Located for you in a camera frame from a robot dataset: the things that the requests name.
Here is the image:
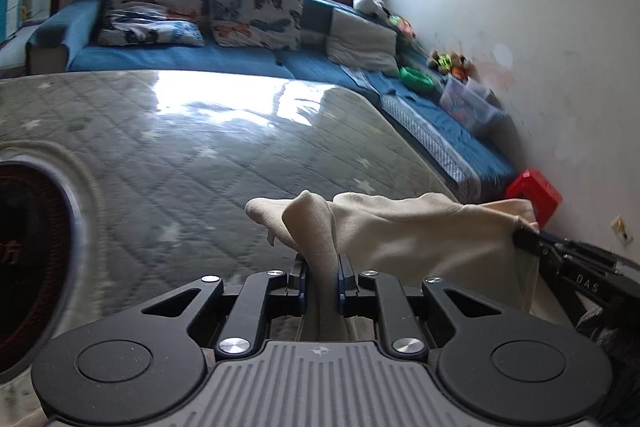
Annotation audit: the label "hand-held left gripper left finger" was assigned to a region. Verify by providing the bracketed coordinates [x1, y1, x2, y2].
[141, 254, 308, 358]

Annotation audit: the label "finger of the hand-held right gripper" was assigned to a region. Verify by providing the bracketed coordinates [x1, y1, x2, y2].
[537, 232, 618, 261]
[514, 227, 566, 269]

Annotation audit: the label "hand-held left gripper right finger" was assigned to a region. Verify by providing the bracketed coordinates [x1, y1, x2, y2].
[337, 253, 506, 355]

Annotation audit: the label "cream long-sleeved garment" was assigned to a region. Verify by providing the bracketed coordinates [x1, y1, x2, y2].
[245, 189, 542, 344]

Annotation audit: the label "red plastic stool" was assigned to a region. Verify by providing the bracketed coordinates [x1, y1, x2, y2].
[505, 168, 562, 228]

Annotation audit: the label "clear plastic storage box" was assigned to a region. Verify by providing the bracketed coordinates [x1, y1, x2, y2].
[439, 77, 503, 135]

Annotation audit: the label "grey quilted star table cover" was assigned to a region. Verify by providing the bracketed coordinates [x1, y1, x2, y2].
[0, 69, 461, 427]

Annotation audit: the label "brown plush toys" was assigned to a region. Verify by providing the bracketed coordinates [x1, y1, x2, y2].
[429, 49, 473, 81]

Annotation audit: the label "green bowl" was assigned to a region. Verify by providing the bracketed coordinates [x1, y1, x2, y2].
[399, 66, 435, 94]

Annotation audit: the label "grey pillow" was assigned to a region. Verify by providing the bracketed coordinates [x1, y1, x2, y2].
[325, 7, 399, 75]

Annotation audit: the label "green orange toy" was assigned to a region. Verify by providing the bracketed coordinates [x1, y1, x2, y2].
[387, 14, 417, 38]

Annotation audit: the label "blue corner sofa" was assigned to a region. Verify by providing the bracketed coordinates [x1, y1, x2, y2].
[26, 0, 518, 202]

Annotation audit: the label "square butterfly print pillow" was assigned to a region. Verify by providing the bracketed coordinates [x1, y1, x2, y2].
[209, 0, 305, 52]

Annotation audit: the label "round black induction cooktop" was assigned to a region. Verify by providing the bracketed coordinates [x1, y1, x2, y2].
[0, 159, 83, 383]

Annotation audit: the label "panda plush toy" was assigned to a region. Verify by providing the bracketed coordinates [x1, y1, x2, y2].
[352, 0, 391, 18]

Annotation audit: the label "wide butterfly print pillow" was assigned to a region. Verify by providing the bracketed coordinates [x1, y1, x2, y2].
[97, 0, 207, 48]

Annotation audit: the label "blue white cabinet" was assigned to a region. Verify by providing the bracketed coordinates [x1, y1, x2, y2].
[0, 0, 32, 42]

